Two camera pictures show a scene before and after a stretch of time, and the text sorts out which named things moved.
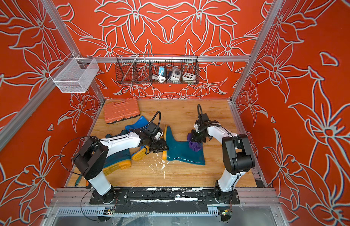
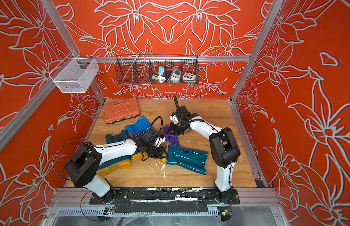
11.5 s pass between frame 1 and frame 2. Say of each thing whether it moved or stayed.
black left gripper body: moved
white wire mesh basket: stayed
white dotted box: stayed
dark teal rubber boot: stayed
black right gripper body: moved
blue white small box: stayed
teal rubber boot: moved
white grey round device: stayed
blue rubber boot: stayed
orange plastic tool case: stayed
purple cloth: moved
